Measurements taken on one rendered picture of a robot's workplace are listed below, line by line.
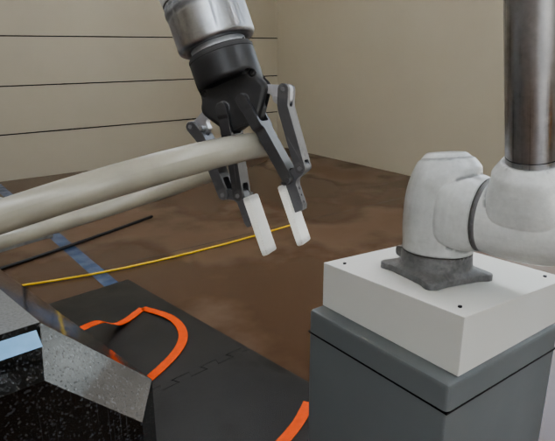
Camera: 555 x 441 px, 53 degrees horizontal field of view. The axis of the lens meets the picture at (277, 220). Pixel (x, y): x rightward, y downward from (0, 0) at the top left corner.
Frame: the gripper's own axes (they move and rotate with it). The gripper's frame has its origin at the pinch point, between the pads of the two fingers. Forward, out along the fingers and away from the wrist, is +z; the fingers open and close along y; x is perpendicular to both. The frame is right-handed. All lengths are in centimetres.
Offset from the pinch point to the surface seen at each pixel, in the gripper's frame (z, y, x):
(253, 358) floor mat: 70, 103, -164
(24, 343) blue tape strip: 10, 70, -22
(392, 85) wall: -64, 63, -587
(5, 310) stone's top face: 3, 80, -29
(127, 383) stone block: 29, 67, -42
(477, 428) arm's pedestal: 56, -5, -52
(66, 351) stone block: 16, 69, -30
